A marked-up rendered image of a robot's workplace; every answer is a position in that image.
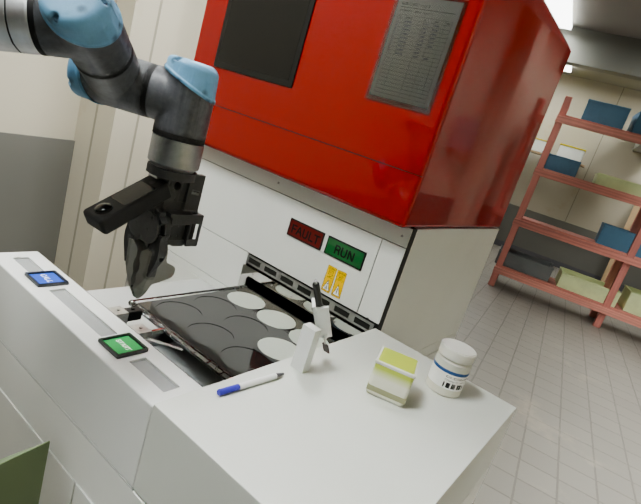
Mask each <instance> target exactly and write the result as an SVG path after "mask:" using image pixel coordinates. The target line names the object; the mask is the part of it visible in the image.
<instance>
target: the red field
mask: <svg viewBox="0 0 641 504"><path fill-rule="evenodd" d="M288 234H290V235H292V236H294V237H296V238H298V239H300V240H302V241H304V242H306V243H308V244H310V245H312V246H314V247H316V248H318V249H319V247H320V244H321V241H322V237H323V234H322V233H320V232H317V231H315V230H313V229H311V228H309V227H307V226H305V225H303V224H301V223H299V222H296V221H294V220H292V221H291V224H290V227H289V231H288Z"/></svg>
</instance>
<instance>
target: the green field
mask: <svg viewBox="0 0 641 504"><path fill-rule="evenodd" d="M325 252H326V253H328V254H330V255H332V256H334V257H336V258H338V259H340V260H342V261H344V262H346V263H348V264H350V265H352V266H354V267H356V268H358V269H360V266H361V264H362V261H363V258H364V255H365V254H364V253H362V252H360V251H357V250H355V249H353V248H351V247H349V246H347V245H345V244H343V243H341V242H339V241H336V240H334V239H332V238H330V237H329V240H328V244H327V247H326V250H325Z"/></svg>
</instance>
